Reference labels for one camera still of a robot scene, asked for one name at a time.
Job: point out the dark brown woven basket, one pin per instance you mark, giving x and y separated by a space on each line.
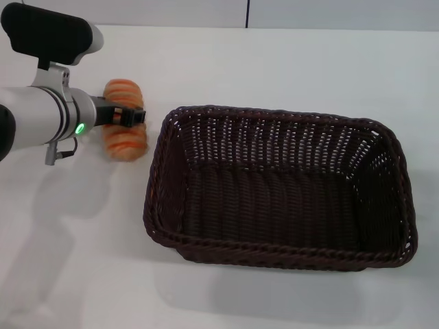
281 205

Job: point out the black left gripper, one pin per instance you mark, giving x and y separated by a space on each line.
102 113

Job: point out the black vertical wall strip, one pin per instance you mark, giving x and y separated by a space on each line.
247 13

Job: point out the orange striped bread loaf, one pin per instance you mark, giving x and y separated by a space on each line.
125 90

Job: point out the silver camera mounting bracket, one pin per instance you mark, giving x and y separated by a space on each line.
55 79

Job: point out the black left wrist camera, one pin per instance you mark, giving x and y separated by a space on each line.
44 31

